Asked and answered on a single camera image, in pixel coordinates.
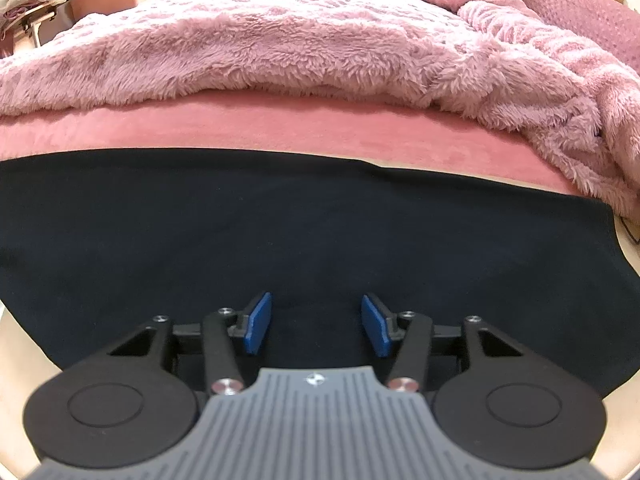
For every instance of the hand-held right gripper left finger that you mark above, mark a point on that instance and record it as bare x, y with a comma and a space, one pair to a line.
260, 321

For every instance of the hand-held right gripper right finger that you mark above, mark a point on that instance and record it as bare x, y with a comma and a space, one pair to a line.
375, 325

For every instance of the black pants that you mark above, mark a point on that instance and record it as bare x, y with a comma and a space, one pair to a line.
300, 220

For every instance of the pink bed sheet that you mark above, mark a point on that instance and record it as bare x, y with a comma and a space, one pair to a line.
240, 132

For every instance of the pink fluffy blanket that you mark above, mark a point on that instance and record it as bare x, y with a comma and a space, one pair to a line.
310, 40

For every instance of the pink dotted pillow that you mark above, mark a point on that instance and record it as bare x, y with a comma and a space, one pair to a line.
580, 5

